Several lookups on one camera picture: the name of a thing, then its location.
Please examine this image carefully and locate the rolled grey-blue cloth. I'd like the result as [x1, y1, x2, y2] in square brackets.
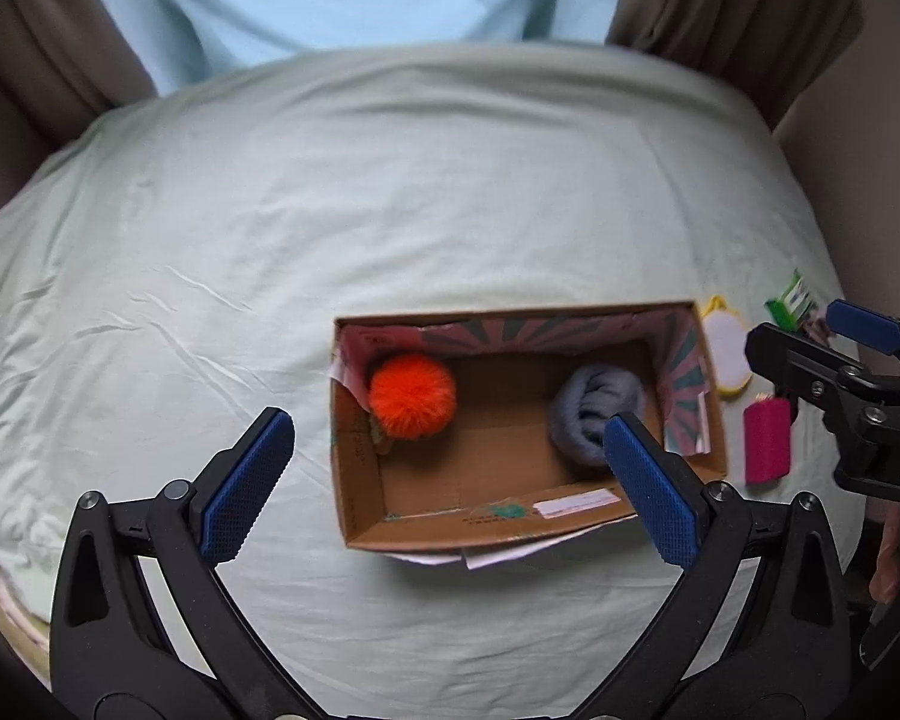
[549, 365, 650, 470]

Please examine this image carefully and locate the orange fluffy pompom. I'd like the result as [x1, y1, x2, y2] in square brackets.
[367, 352, 457, 440]

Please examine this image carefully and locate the light blue curtain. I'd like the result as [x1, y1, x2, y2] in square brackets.
[75, 0, 638, 97]

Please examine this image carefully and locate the white round pouch yellow rim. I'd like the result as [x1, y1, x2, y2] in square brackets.
[696, 296, 758, 398]

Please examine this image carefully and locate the pale green bed sheet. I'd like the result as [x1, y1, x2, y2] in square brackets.
[0, 41, 871, 720]

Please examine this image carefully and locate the cardboard box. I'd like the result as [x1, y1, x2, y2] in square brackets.
[328, 301, 730, 569]

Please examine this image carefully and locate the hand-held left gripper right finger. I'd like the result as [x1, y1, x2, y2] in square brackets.
[570, 412, 852, 720]

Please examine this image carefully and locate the green and white packet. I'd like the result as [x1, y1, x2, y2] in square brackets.
[765, 268, 818, 331]

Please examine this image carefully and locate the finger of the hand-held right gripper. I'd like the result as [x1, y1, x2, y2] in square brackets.
[825, 300, 900, 377]
[745, 322, 872, 421]

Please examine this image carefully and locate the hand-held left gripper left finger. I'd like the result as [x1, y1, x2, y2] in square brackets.
[49, 406, 323, 720]

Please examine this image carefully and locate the brown curtain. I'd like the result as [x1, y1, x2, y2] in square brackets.
[607, 0, 890, 128]
[0, 0, 158, 192]

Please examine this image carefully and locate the person's right hand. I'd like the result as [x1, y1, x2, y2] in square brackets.
[870, 499, 900, 605]

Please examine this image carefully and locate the magenta plush pouch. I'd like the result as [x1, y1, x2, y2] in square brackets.
[744, 396, 793, 485]

